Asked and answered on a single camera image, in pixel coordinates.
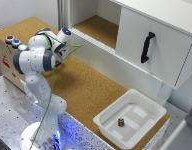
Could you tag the blue button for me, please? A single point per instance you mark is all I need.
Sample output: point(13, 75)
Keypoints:
point(16, 42)

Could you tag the purple block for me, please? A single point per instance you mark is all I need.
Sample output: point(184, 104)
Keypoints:
point(121, 122)

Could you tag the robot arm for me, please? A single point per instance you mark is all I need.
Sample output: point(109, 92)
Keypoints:
point(34, 61)

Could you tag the white plastic box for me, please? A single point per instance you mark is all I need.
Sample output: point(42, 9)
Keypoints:
point(111, 118)

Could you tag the green button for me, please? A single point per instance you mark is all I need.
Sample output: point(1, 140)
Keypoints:
point(22, 47)

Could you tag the white sliding door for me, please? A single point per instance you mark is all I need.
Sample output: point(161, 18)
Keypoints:
point(162, 56)

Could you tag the red button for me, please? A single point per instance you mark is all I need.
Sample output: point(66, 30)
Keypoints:
point(9, 38)

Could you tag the white cabinet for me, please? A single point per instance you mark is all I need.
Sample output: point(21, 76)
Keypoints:
point(96, 50)

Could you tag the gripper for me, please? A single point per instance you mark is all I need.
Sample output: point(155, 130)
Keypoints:
point(60, 53)

